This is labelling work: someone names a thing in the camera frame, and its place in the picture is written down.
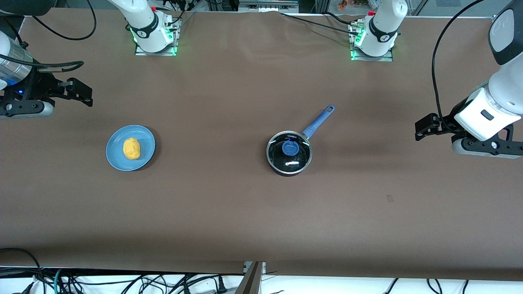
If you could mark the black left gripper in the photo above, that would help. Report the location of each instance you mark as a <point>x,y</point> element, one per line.
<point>444,123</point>

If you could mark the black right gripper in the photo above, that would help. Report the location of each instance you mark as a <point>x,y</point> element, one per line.
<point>39,87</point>

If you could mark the yellow potato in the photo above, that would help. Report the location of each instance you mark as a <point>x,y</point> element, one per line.
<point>131,149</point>

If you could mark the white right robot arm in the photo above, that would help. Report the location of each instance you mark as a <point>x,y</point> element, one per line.
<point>143,24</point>

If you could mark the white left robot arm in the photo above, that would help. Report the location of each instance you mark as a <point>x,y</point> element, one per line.
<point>382,24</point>

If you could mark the blue round plate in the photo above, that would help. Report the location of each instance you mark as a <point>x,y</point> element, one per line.
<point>147,143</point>

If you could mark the brown table cover sheet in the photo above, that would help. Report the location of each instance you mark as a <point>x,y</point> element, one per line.
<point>229,102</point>

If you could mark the orange objects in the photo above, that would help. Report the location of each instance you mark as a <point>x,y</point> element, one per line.
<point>347,3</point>

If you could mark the grey metal box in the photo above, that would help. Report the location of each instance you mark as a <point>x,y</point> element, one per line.
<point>267,5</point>

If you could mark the aluminium profile bar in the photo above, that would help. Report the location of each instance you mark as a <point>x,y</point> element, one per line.
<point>251,281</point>

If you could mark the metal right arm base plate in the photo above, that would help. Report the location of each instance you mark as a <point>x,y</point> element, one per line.
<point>157,52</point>

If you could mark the aluminium frame post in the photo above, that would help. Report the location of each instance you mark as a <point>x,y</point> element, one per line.
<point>322,5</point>

